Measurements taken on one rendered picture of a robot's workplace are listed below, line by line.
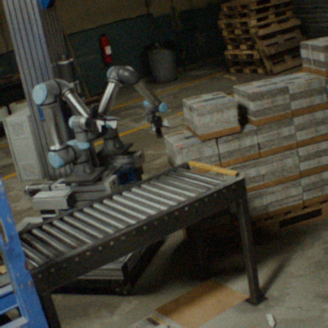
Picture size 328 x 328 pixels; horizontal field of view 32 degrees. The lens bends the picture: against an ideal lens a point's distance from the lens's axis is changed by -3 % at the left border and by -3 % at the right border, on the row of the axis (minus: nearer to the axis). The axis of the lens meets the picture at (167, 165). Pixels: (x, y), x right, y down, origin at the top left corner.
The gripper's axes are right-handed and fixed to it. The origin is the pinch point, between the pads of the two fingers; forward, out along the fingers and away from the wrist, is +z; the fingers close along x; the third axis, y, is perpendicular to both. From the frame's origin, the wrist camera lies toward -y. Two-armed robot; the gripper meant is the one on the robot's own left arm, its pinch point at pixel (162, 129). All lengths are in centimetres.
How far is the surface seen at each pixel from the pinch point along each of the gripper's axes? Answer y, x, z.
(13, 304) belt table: -13, -120, 176
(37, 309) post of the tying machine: -12, -109, 189
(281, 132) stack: -11, 73, 47
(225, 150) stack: -13, 30, 46
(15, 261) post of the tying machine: 12, -111, 189
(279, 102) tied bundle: 10, 74, 47
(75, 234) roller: -6, -84, 134
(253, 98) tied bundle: 17, 56, 47
